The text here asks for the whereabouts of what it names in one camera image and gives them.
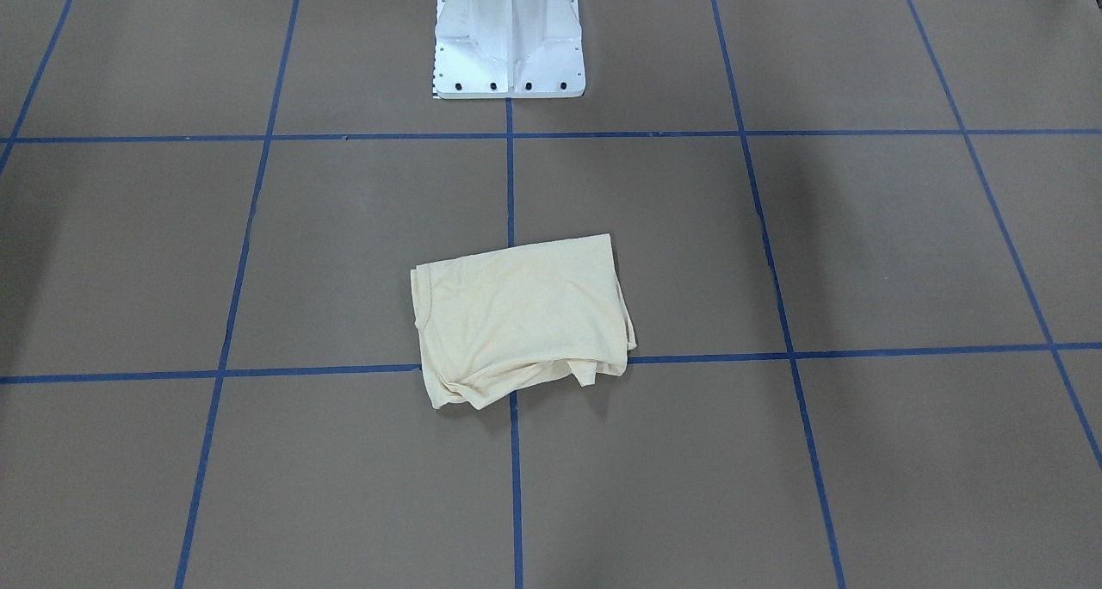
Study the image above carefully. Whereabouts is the cream long-sleeve graphic shirt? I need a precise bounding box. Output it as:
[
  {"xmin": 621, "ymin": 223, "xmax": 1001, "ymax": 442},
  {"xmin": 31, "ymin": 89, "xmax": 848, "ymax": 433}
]
[{"xmin": 410, "ymin": 233, "xmax": 637, "ymax": 410}]

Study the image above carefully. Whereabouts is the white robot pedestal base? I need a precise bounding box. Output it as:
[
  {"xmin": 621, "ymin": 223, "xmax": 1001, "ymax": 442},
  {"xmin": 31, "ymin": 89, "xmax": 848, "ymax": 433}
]
[{"xmin": 432, "ymin": 0, "xmax": 587, "ymax": 100}]

